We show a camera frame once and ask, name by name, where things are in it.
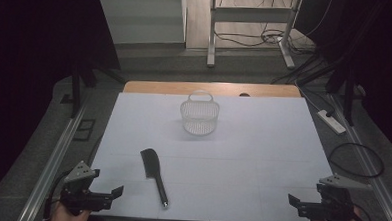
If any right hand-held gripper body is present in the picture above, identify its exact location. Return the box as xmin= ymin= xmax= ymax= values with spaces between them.
xmin=314 ymin=173 xmax=373 ymax=221

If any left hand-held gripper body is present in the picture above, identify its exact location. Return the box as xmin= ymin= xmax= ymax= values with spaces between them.
xmin=58 ymin=160 xmax=102 ymax=218

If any black kitchen knife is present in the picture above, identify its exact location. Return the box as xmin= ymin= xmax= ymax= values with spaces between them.
xmin=137 ymin=147 xmax=172 ymax=208

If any white plastic basket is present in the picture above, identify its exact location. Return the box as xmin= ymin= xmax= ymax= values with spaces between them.
xmin=178 ymin=89 xmax=222 ymax=138

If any person's left hand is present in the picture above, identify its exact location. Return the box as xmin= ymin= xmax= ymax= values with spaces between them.
xmin=49 ymin=202 xmax=93 ymax=221

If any white table mat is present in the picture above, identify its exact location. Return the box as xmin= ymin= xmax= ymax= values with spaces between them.
xmin=87 ymin=88 xmax=338 ymax=221

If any white power strip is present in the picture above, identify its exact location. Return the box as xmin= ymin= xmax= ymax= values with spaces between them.
xmin=315 ymin=109 xmax=348 ymax=136

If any black tripod stand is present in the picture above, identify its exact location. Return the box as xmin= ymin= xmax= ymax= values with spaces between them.
xmin=269 ymin=50 xmax=370 ymax=128
xmin=67 ymin=56 xmax=128 ymax=121

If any wooden table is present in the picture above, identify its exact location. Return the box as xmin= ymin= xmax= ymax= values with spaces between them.
xmin=123 ymin=77 xmax=302 ymax=101

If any black curtain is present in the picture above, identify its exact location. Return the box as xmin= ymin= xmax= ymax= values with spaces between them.
xmin=0 ymin=0 xmax=125 ymax=201
xmin=290 ymin=0 xmax=392 ymax=157

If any left hand-held gripper black cable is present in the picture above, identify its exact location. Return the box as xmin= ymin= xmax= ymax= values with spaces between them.
xmin=43 ymin=168 xmax=69 ymax=221

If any aluminium rail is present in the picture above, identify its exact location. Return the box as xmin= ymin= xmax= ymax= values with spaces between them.
xmin=323 ymin=92 xmax=392 ymax=221
xmin=16 ymin=92 xmax=90 ymax=221

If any black looped cable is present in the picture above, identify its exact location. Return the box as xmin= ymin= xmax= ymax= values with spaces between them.
xmin=325 ymin=140 xmax=387 ymax=180

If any black floor cable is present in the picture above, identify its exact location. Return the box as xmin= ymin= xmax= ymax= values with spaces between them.
xmin=213 ymin=22 xmax=317 ymax=57

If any white metal desk frame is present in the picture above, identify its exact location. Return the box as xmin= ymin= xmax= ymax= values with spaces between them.
xmin=206 ymin=0 xmax=304 ymax=72

